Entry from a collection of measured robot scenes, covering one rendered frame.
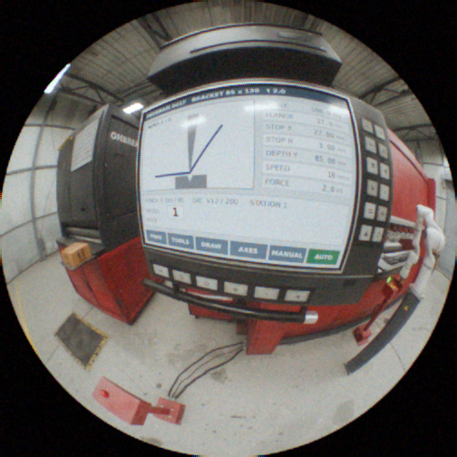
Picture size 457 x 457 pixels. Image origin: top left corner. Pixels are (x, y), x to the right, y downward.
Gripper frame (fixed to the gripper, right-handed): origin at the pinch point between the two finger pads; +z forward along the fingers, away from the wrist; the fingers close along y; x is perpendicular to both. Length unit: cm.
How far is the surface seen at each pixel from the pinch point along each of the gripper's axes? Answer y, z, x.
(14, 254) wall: 217, 7, -730
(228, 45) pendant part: 40, -97, -163
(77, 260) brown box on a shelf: 44, -22, -270
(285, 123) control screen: 45, -71, -154
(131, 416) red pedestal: 89, -3, -184
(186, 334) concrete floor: 8, 84, -215
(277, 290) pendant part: 48, -48, -153
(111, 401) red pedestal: 89, -3, -194
